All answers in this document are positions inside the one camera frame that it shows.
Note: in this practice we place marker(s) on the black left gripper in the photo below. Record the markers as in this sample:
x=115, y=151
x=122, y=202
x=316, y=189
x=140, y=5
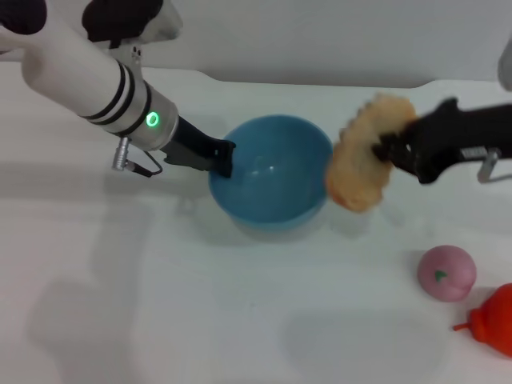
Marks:
x=192, y=150

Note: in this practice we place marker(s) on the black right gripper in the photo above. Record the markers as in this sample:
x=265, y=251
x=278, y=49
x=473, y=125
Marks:
x=452, y=136

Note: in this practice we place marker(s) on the long orange striped bread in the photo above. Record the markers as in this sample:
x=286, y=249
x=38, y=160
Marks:
x=360, y=160

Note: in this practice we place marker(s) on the blue ceramic bowl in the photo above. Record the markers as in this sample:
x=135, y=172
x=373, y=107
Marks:
x=276, y=192

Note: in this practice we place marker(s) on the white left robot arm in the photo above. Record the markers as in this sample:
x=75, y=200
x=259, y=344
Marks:
x=76, y=76

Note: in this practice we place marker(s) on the pink peach bun green leaf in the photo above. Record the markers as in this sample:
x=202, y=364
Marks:
x=450, y=276

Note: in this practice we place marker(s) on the red rubber toy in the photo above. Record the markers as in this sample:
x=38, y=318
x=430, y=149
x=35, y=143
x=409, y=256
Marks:
x=494, y=324

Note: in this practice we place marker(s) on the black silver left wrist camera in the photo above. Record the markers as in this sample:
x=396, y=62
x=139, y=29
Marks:
x=128, y=18

